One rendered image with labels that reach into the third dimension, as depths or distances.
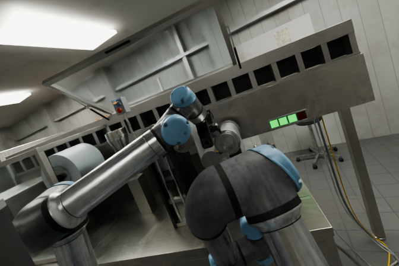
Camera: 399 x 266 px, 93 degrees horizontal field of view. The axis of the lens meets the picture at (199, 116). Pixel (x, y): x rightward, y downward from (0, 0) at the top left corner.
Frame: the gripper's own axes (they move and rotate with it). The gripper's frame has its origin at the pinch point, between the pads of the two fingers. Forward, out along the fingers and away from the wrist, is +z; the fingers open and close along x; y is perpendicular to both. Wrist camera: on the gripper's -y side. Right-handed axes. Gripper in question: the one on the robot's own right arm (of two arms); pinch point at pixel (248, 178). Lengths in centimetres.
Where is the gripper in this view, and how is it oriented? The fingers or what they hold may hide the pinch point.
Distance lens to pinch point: 99.9
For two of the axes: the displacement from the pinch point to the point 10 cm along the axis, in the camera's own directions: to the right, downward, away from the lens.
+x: -9.1, 3.2, 2.5
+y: -3.5, -9.3, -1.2
